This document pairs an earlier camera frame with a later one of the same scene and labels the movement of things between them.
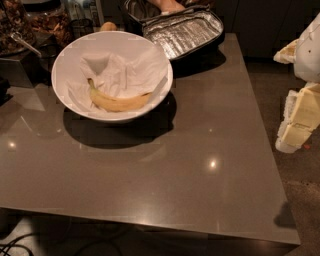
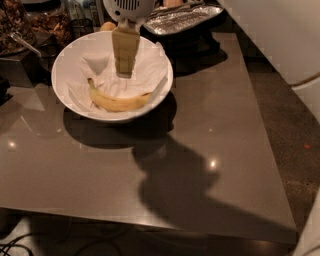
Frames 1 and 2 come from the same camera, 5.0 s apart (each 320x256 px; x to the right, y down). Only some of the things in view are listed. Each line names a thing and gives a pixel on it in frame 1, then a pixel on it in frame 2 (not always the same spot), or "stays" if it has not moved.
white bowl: x=112 y=42 stays
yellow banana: x=118 y=104 stays
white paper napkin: x=124 y=75 stays
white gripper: x=309 y=50 → x=129 y=10
